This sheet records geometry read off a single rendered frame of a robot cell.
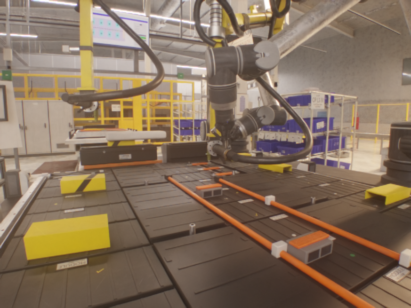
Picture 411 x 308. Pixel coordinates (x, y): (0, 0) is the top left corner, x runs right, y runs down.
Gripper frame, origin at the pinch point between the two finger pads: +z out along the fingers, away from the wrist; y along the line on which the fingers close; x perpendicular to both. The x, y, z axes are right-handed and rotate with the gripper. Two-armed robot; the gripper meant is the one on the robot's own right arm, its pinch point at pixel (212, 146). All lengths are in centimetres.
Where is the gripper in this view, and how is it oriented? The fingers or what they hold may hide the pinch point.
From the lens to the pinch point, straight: 132.2
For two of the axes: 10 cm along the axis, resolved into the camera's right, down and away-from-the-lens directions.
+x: -2.0, -1.4, 9.7
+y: 4.9, 8.4, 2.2
